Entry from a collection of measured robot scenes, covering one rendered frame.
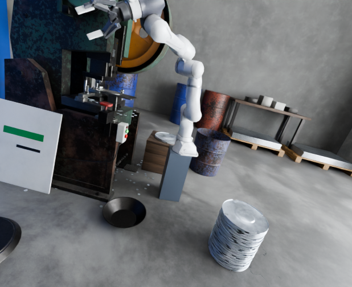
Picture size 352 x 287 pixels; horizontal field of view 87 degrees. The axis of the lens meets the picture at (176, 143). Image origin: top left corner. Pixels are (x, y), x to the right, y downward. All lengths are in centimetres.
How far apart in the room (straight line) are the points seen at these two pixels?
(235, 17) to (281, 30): 101
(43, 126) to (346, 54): 561
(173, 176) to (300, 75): 429
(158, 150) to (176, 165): 46
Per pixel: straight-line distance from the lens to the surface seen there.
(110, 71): 155
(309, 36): 536
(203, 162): 218
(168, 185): 160
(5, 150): 182
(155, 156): 195
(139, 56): 191
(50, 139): 159
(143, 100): 498
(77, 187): 169
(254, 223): 130
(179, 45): 116
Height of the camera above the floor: 102
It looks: 20 degrees down
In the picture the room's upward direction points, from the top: 14 degrees clockwise
